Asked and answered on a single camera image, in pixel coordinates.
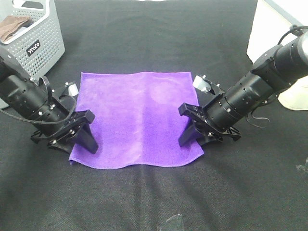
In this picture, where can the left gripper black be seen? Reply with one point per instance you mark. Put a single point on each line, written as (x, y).
(75, 131)

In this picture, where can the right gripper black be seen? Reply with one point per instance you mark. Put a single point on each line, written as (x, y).
(199, 129)

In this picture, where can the purple microfibre towel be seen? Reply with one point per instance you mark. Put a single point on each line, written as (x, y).
(136, 119)

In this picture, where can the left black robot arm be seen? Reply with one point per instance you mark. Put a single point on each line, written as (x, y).
(52, 113)

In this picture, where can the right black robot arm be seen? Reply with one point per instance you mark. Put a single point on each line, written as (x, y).
(227, 107)

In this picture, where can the black table cloth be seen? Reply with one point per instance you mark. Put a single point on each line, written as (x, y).
(247, 185)

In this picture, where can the grey perforated laundry basket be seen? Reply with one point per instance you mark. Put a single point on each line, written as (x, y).
(38, 47)

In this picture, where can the clear tape strip right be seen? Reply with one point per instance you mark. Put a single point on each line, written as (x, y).
(303, 167)

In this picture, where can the brown folded cloth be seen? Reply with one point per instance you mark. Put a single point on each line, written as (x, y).
(11, 24)

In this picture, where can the white plastic bin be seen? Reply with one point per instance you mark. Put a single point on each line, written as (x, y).
(282, 67)

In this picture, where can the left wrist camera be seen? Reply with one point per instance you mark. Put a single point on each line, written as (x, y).
(71, 89)

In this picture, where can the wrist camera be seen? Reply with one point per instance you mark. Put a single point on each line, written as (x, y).
(204, 85)
(71, 89)

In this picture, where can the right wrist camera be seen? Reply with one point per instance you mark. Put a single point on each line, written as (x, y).
(204, 85)

